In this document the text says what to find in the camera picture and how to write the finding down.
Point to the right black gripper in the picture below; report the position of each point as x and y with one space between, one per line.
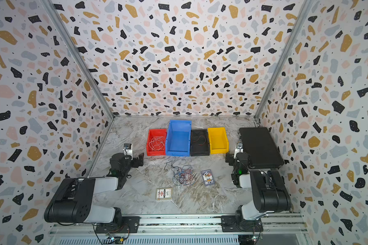
231 156

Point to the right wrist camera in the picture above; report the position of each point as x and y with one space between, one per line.
238 149

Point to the blue plastic bin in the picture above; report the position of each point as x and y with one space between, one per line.
178 138

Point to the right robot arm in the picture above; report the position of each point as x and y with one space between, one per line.
269 194

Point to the blue playing card box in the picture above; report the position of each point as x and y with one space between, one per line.
207 177

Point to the black plastic bin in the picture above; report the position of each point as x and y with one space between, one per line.
199 143

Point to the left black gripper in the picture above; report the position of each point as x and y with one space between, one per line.
135 164

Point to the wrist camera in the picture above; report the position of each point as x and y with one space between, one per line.
128 149
238 149

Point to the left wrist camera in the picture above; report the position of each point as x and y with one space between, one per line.
128 149

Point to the black briefcase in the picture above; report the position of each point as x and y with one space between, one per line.
261 148

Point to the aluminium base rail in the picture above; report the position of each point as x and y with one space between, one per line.
188 229

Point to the red plastic bin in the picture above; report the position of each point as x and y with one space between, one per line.
156 142

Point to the yellow plastic bin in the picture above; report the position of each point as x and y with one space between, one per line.
218 140

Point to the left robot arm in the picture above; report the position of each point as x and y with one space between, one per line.
73 201

